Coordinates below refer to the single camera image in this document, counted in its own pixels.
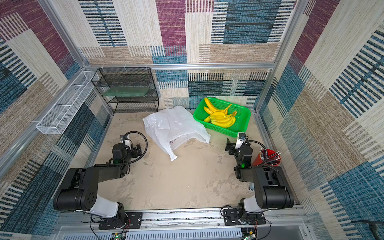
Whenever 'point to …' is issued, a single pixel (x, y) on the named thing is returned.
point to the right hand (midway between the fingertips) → (237, 140)
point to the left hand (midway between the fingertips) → (132, 145)
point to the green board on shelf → (140, 92)
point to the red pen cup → (273, 158)
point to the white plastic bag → (171, 127)
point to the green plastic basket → (242, 116)
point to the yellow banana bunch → (219, 118)
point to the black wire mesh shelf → (139, 77)
